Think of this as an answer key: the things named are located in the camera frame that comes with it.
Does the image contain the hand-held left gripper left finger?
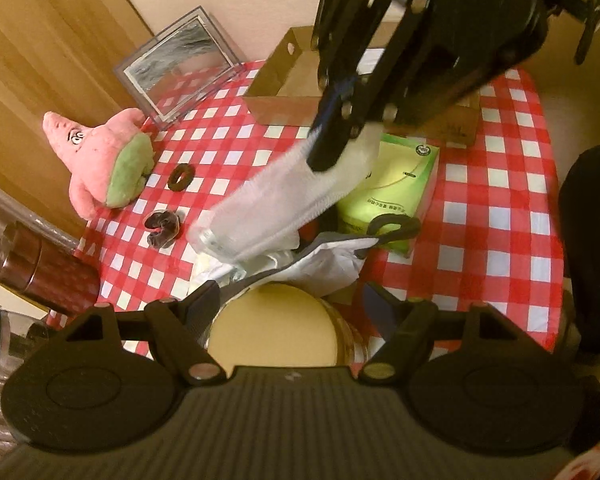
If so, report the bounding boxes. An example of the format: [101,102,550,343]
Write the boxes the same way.
[66,280,222,387]

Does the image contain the jar with beige lid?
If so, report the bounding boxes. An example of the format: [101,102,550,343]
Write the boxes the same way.
[200,282,372,369]

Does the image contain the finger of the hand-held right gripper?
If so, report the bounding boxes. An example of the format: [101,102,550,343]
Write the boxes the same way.
[311,0,383,93]
[306,0,433,173]

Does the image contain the dark ring hair tie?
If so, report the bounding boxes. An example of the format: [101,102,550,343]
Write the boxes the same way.
[168,163,194,191]

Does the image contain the green tissue pack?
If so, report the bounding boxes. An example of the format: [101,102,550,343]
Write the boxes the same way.
[335,132,441,259]

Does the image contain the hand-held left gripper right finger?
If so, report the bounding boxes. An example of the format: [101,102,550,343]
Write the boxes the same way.
[361,282,525,382]

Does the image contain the dark hair clip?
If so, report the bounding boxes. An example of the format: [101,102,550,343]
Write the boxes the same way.
[145,211,182,247]

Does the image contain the wooden panel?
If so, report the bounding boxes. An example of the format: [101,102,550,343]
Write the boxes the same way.
[0,0,154,222]

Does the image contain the brown cylindrical canister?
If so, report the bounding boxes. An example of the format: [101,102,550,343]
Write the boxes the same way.
[0,220,102,317]

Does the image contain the pink starfish plush toy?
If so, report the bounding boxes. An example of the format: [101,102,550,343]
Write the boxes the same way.
[42,108,156,221]

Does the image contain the white crumpled cloth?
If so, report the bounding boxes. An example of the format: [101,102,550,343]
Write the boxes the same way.
[194,247,302,287]

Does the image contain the dark cloth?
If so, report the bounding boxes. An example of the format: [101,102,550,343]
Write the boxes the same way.
[557,144,600,356]

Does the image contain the cardboard box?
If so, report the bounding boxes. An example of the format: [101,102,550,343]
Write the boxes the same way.
[242,25,481,148]

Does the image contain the clear acrylic picture frame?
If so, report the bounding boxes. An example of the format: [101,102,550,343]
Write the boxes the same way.
[112,6,246,128]

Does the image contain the cream towel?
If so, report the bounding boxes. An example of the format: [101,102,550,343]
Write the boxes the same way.
[187,132,381,263]

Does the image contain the red checkered tablecloth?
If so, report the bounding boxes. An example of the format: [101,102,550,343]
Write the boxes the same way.
[47,60,567,362]

